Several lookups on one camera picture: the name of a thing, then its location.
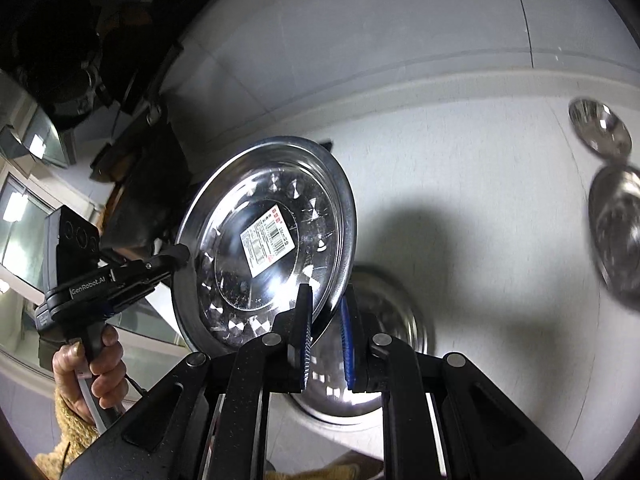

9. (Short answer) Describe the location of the steel plate without label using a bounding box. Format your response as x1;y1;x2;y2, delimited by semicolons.
290;264;428;426

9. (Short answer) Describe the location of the small steel plate with label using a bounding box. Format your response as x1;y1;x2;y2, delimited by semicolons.
171;136;357;356

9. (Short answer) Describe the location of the large steel bowl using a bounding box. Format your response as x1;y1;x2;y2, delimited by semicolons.
587;164;639;311

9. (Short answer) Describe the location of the left hand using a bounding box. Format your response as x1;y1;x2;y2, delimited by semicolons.
52;325;128;425

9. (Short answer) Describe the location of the black wok with handle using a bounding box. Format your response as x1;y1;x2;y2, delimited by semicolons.
91;122;191;259

